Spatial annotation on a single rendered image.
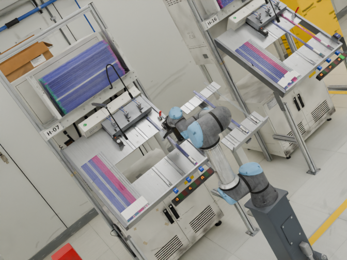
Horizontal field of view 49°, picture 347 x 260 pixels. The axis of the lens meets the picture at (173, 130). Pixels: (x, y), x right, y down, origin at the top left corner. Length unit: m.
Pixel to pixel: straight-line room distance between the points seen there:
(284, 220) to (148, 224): 1.00
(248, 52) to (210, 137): 1.36
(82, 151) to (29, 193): 1.65
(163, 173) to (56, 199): 2.00
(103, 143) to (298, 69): 1.53
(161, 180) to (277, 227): 0.76
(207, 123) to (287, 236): 0.84
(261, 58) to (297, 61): 0.27
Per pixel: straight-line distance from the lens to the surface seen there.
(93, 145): 2.63
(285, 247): 2.31
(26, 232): 4.31
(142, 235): 2.78
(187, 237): 2.96
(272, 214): 2.16
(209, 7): 3.15
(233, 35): 3.16
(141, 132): 2.62
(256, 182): 2.08
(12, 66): 2.86
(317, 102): 3.59
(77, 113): 2.62
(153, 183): 2.44
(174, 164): 2.49
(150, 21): 4.47
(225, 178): 1.97
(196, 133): 1.77
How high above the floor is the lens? 1.84
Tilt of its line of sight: 21 degrees down
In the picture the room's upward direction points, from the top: 31 degrees counter-clockwise
